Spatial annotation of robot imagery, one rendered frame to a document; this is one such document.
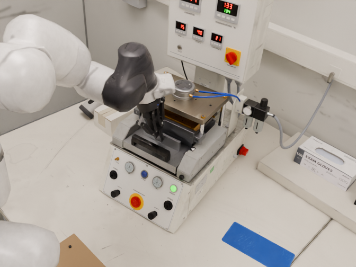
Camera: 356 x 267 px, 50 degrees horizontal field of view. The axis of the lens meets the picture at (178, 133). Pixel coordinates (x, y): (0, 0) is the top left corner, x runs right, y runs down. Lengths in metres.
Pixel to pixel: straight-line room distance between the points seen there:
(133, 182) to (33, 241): 0.69
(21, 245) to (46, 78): 0.30
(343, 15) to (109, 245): 1.15
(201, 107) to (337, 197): 0.63
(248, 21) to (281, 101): 0.64
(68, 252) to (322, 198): 0.91
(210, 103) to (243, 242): 0.48
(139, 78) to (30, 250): 0.49
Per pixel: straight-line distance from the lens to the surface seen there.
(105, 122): 1.69
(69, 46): 0.77
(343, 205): 1.55
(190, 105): 1.29
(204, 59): 1.40
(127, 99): 0.97
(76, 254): 1.19
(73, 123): 1.81
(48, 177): 1.57
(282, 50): 1.68
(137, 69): 0.99
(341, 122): 1.72
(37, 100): 0.64
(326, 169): 1.59
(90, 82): 1.02
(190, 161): 1.25
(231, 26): 1.30
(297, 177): 1.58
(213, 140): 1.33
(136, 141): 1.30
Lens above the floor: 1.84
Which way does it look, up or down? 39 degrees down
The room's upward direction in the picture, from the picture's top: 5 degrees clockwise
